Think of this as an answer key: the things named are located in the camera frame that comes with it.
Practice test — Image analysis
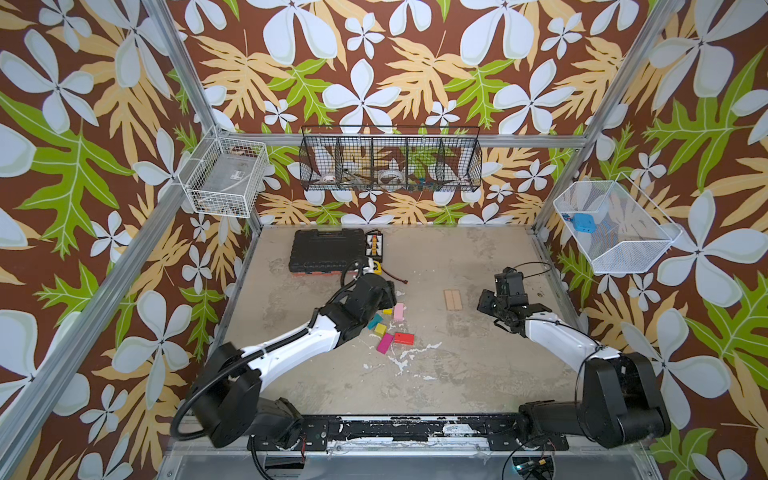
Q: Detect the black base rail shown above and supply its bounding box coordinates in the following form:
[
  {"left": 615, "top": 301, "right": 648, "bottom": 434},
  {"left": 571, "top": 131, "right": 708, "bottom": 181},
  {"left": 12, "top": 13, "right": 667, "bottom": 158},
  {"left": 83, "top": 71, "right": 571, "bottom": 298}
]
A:
[{"left": 293, "top": 413, "right": 571, "bottom": 452}]

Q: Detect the white wire basket right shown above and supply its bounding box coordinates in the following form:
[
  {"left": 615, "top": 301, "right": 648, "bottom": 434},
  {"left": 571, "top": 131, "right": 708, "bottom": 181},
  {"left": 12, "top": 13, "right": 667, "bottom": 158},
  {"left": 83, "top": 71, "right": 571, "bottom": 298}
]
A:
[{"left": 554, "top": 176, "right": 682, "bottom": 275}]

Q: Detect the white wire basket left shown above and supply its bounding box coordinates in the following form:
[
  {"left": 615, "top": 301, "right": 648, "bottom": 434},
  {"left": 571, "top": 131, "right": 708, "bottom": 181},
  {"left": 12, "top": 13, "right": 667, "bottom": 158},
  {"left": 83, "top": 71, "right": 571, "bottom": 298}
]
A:
[{"left": 179, "top": 127, "right": 270, "bottom": 219}]

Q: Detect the black and red tool case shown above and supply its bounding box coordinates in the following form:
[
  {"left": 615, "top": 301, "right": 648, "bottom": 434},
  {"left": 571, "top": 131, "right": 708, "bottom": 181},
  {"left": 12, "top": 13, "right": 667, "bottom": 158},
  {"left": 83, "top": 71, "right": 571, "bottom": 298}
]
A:
[{"left": 288, "top": 229, "right": 365, "bottom": 274}]

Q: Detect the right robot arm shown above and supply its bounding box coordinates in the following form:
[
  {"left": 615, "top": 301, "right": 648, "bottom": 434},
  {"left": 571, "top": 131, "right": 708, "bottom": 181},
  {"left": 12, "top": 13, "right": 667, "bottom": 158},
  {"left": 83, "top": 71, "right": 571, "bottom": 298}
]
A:
[{"left": 477, "top": 267, "right": 672, "bottom": 449}]

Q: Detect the natural wood plank block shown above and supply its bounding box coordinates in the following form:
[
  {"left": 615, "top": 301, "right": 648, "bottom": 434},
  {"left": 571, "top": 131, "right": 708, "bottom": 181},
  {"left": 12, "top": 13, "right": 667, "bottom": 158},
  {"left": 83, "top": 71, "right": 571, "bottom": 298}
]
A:
[{"left": 444, "top": 289, "right": 463, "bottom": 312}]

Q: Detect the white wire basket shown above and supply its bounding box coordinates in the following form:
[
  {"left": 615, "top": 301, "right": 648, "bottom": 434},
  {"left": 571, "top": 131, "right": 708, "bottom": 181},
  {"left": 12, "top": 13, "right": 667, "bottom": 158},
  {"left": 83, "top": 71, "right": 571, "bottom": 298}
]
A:
[
  {"left": 554, "top": 176, "right": 682, "bottom": 275},
  {"left": 179, "top": 127, "right": 270, "bottom": 219}
]

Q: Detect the blue object in basket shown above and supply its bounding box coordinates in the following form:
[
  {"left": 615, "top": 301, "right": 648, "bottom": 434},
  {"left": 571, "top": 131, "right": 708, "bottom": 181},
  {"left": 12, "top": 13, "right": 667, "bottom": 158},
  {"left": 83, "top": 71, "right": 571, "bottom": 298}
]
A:
[{"left": 570, "top": 213, "right": 597, "bottom": 234}]

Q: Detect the magenta wood block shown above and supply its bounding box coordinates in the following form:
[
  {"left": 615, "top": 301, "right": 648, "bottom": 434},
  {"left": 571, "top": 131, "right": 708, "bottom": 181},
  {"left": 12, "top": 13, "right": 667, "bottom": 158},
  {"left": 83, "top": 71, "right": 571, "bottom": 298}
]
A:
[{"left": 376, "top": 333, "right": 395, "bottom": 354}]

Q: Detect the black wire basket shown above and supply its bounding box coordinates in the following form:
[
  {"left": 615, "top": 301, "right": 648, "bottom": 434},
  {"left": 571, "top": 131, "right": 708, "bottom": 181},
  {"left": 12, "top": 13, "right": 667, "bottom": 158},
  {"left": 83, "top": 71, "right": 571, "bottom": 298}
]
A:
[{"left": 298, "top": 125, "right": 483, "bottom": 192}]

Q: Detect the teal wood block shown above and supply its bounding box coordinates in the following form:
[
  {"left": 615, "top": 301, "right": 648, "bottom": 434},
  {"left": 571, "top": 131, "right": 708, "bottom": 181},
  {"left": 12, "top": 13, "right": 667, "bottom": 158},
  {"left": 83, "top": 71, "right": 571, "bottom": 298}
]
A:
[{"left": 367, "top": 314, "right": 383, "bottom": 330}]

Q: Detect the red wood block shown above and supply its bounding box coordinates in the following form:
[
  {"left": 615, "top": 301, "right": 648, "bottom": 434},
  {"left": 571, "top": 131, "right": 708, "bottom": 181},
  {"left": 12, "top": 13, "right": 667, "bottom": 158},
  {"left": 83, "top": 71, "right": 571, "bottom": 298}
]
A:
[{"left": 394, "top": 332, "right": 415, "bottom": 345}]

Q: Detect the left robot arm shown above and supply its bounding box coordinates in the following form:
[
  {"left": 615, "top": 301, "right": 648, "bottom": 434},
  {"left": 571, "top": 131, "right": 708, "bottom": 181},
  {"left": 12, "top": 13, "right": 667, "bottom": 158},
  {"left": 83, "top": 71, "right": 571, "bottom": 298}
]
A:
[{"left": 170, "top": 273, "right": 396, "bottom": 449}]

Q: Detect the pink wood block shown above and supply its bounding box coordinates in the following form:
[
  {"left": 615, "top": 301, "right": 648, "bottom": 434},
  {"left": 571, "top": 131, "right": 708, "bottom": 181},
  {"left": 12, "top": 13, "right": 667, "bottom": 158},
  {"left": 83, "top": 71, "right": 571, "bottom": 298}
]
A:
[{"left": 392, "top": 303, "right": 406, "bottom": 323}]

